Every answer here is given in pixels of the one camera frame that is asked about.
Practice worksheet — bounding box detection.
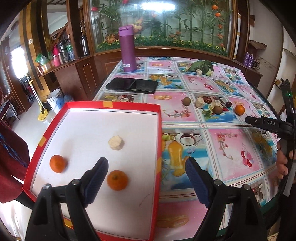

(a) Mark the small orange tangerine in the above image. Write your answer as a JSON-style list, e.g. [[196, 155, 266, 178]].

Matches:
[[49, 155, 67, 173]]

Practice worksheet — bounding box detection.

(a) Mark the large orange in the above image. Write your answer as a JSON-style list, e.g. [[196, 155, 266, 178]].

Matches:
[[107, 170, 129, 191]]

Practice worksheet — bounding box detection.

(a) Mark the beige sugarcane chunk front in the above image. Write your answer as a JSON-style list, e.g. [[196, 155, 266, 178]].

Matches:
[[108, 136, 124, 151]]

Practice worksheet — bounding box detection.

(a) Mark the beige sugarcane chunk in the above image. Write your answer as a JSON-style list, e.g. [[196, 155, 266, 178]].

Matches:
[[195, 97, 205, 109], [108, 136, 124, 151], [209, 100, 221, 109]]

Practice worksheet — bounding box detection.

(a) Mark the brown longan front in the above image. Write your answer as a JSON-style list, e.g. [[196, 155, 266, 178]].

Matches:
[[213, 105, 223, 115]]

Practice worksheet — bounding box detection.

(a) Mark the brown longan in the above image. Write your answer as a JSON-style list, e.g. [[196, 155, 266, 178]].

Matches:
[[213, 105, 223, 115], [182, 97, 191, 106]]

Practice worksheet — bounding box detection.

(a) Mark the smooth red jujube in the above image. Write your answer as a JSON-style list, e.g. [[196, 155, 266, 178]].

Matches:
[[202, 96, 212, 104]]

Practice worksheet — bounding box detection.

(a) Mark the brown longan back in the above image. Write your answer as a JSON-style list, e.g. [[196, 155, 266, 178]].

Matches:
[[182, 97, 191, 106]]

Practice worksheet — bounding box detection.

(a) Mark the dark red wrinkled date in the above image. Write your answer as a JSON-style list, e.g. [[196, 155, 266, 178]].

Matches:
[[225, 101, 232, 108]]

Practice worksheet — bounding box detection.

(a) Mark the person right hand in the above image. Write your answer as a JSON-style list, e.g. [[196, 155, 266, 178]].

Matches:
[[276, 141, 288, 180]]

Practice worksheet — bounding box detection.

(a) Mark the red white tray box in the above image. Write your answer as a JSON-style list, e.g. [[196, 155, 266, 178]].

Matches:
[[23, 101, 162, 240]]

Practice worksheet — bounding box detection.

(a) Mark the purple spray can pair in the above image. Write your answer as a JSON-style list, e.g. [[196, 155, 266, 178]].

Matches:
[[243, 52, 254, 68]]

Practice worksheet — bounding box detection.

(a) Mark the fruit pattern tablecloth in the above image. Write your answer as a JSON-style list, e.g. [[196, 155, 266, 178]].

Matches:
[[95, 57, 278, 240]]

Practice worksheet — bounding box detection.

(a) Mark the yellow broom dustpan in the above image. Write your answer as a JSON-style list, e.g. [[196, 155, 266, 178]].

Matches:
[[26, 75, 49, 121]]

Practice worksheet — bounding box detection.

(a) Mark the blue water jug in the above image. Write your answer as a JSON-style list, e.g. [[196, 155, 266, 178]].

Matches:
[[56, 93, 74, 109]]

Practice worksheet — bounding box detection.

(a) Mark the white plastic bucket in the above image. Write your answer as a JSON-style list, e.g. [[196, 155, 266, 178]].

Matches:
[[46, 88, 64, 114]]

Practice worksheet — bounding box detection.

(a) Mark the green leaf wrapped vegetable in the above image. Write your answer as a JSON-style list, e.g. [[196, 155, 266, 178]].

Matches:
[[187, 60, 214, 77]]

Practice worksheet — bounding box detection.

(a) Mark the small beige chunk by leaf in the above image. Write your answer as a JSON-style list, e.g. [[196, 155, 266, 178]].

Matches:
[[196, 69, 203, 76]]

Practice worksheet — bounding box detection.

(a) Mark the black smartphone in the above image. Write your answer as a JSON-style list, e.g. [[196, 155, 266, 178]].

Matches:
[[106, 77, 158, 94]]

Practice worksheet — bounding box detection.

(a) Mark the flower bamboo glass panel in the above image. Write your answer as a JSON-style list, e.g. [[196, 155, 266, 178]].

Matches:
[[89, 0, 233, 56]]

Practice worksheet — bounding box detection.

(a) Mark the pink bottle on shelf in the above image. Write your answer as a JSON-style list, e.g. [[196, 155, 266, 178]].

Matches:
[[52, 45, 61, 67]]

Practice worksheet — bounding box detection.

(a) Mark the black thermos flask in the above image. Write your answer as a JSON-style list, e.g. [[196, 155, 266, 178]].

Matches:
[[80, 35, 90, 56]]

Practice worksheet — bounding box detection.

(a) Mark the purple thermos bottle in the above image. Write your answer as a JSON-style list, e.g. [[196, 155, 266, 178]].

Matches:
[[118, 25, 137, 72]]

